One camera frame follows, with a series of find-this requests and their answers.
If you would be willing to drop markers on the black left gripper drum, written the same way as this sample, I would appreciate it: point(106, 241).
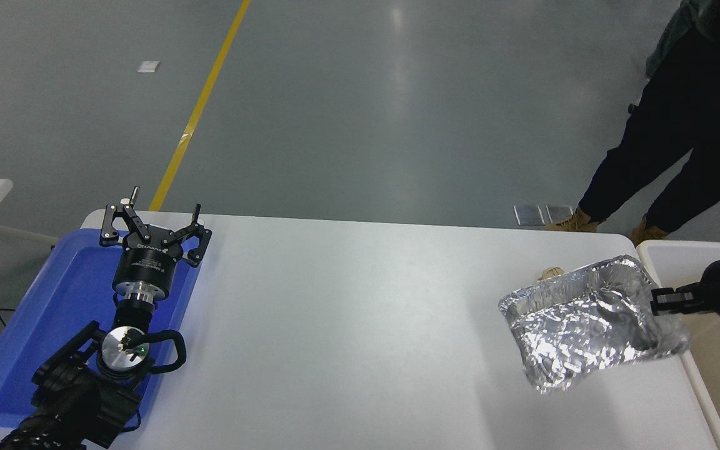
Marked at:
point(147, 265)

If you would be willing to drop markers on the silver foil tray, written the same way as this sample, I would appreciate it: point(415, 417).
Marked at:
point(585, 325)

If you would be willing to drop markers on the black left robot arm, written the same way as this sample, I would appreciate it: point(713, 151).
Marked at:
point(72, 400)

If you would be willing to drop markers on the grey metal floor plate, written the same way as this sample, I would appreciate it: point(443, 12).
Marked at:
point(559, 212)
point(529, 214)

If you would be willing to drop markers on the blue plastic tray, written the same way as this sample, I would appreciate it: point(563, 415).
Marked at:
point(54, 300)

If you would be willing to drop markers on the crumpled tan paper ball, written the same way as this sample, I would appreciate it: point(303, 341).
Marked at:
point(550, 273)

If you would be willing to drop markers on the person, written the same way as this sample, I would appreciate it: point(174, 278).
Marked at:
point(679, 125)

